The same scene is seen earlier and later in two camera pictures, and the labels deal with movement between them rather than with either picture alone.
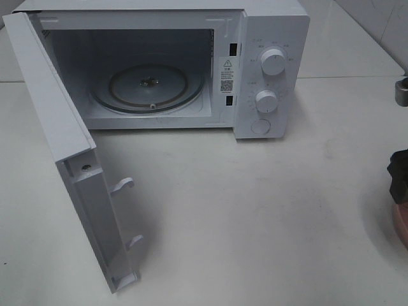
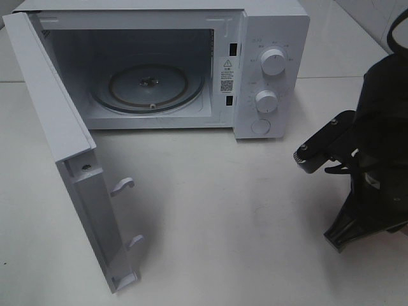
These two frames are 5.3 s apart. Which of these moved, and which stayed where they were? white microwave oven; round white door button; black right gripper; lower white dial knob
Moved: black right gripper
Stayed: white microwave oven; lower white dial knob; round white door button
